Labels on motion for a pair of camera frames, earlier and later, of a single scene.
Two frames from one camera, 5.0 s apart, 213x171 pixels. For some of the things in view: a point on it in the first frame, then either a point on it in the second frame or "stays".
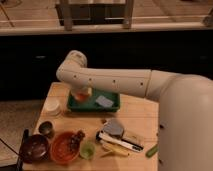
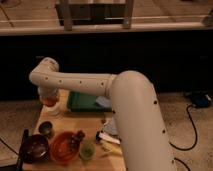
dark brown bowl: x=35 y=149 stays
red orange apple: x=82 y=96 to x=49 y=101
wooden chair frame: x=86 y=12 stays
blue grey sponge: x=102 y=100 stays
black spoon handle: x=20 y=158 stays
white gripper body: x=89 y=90 to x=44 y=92
